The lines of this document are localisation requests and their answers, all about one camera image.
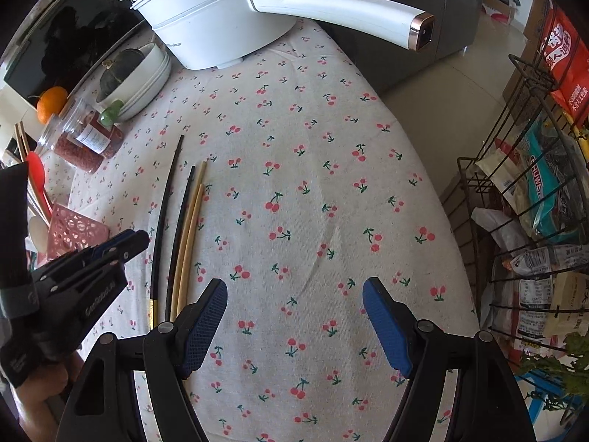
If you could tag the cardboard box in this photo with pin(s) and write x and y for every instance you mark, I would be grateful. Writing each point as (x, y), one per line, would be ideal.
(501, 7)

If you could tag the small labelled spice jar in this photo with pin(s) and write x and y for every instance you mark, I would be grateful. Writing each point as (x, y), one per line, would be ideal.
(112, 140)

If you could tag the green squash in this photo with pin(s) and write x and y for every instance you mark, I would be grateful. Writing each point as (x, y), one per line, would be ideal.
(119, 76)

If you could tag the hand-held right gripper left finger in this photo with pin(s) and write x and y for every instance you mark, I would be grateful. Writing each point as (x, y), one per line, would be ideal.
(207, 322)

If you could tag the person's left hand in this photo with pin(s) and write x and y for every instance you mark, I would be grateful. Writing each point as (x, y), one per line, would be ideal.
(46, 391)

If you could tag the tall jar of red berries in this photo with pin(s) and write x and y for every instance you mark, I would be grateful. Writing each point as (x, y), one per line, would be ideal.
(76, 159)

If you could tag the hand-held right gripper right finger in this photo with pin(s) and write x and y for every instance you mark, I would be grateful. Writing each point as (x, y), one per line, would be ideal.
(386, 327)

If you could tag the red snack packet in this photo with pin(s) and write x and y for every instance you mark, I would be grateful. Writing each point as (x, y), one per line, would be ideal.
(566, 69)

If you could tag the white plastic packet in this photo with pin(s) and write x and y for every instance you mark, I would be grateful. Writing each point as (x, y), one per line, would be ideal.
(499, 170)

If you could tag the green leafy herbs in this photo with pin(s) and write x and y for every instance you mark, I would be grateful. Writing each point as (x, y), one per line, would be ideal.
(559, 368)

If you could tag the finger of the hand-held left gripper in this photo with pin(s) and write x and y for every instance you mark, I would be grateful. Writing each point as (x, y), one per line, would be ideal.
(135, 248)
(117, 241)

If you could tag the orange fruit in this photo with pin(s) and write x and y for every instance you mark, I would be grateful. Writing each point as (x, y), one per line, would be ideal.
(53, 106)

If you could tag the wooden chopstick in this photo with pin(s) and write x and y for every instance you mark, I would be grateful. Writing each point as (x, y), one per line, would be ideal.
(19, 140)
(190, 241)
(25, 138)
(184, 239)

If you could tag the red plastic spoon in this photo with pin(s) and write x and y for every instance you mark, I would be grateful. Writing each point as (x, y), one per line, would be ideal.
(37, 172)

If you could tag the teal snack packet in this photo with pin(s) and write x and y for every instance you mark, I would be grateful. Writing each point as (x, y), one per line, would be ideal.
(543, 184)

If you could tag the white printed bag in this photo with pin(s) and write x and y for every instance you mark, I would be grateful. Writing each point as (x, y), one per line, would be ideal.
(534, 281)

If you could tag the white electric cooking pot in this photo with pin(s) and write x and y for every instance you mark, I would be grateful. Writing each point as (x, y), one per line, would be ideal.
(207, 18)

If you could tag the white bowl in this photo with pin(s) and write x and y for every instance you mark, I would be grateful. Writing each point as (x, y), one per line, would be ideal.
(147, 87)

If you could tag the pink perforated utensil holder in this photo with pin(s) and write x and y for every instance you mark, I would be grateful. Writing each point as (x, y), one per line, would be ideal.
(76, 232)

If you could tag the white plastic spoon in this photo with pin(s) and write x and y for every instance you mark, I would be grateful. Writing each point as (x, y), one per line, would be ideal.
(39, 235)

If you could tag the grey refrigerator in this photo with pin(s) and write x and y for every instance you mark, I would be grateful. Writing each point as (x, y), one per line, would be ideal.
(377, 64)

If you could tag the black microwave oven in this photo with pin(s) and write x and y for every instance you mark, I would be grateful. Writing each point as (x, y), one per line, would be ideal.
(60, 32)

